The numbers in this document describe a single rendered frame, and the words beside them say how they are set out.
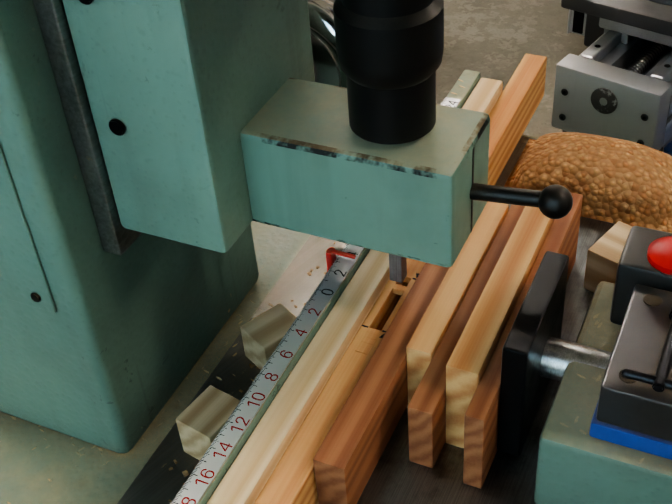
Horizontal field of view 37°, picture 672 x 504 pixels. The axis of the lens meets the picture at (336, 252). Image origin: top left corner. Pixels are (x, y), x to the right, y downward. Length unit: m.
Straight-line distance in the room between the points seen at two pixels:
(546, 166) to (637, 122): 0.44
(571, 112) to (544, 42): 1.64
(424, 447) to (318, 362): 0.08
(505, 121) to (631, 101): 0.41
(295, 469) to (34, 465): 0.28
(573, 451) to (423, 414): 0.09
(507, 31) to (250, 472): 2.48
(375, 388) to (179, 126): 0.19
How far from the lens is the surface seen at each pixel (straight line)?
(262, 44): 0.62
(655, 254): 0.59
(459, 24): 3.00
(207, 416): 0.75
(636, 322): 0.58
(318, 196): 0.61
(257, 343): 0.81
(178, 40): 0.55
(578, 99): 1.27
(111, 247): 0.68
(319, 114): 0.62
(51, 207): 0.63
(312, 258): 0.93
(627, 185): 0.80
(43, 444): 0.82
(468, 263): 0.68
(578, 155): 0.82
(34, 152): 0.61
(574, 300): 0.74
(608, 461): 0.57
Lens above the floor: 1.40
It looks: 40 degrees down
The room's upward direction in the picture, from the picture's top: 5 degrees counter-clockwise
